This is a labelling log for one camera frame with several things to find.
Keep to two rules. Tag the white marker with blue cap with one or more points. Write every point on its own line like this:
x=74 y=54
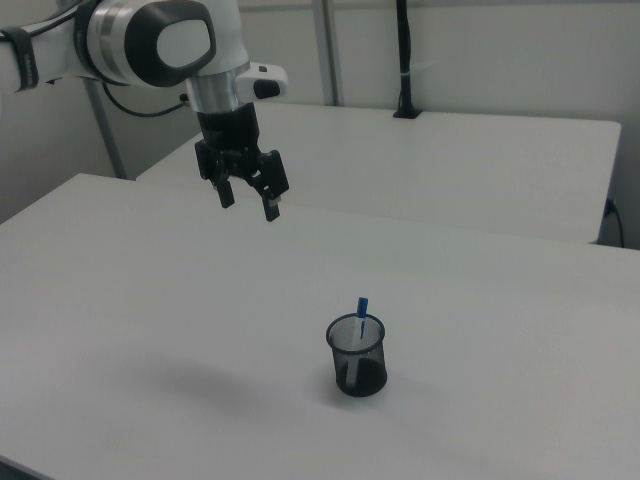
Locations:
x=362 y=307

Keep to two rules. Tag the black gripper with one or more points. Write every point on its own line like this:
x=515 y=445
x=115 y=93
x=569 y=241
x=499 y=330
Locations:
x=227 y=132

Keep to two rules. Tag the black pole with white tie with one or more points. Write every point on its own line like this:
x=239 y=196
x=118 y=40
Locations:
x=404 y=50

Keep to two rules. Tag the black mesh pen cup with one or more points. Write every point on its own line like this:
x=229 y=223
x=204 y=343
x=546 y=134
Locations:
x=361 y=380

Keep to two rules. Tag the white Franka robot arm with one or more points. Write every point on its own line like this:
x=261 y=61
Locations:
x=175 y=45

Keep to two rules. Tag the white side table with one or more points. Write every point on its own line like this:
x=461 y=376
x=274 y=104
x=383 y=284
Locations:
x=425 y=165

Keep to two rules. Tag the grey metal partition post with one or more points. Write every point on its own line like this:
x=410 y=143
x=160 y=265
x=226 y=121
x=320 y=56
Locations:
x=328 y=50

